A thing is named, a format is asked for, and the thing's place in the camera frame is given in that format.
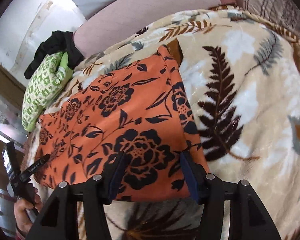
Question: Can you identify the orange black floral garment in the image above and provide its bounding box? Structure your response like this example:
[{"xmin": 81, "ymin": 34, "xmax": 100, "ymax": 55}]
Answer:
[{"xmin": 34, "ymin": 41, "xmax": 207, "ymax": 202}]

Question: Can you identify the person's left hand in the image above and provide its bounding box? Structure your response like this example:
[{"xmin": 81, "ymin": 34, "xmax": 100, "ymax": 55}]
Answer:
[{"xmin": 14, "ymin": 187, "xmax": 43, "ymax": 236}]

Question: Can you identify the wooden glass door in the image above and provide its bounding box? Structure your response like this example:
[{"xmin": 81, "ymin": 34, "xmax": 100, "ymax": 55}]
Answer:
[{"xmin": 0, "ymin": 64, "xmax": 27, "ymax": 238}]

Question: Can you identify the beige leaf pattern blanket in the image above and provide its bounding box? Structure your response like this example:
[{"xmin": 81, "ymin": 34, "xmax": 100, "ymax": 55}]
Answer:
[{"xmin": 23, "ymin": 8, "xmax": 300, "ymax": 239}]

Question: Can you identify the green white patterned cloth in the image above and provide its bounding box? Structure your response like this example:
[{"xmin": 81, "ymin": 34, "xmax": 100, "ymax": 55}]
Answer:
[{"xmin": 21, "ymin": 51, "xmax": 73, "ymax": 132}]

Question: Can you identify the pink bolster pillow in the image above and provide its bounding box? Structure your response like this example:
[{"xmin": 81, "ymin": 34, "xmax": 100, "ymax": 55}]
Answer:
[{"xmin": 73, "ymin": 0, "xmax": 236, "ymax": 57}]

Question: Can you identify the striped brown quilt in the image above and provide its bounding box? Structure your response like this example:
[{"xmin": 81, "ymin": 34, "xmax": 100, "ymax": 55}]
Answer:
[{"xmin": 243, "ymin": 0, "xmax": 300, "ymax": 38}]

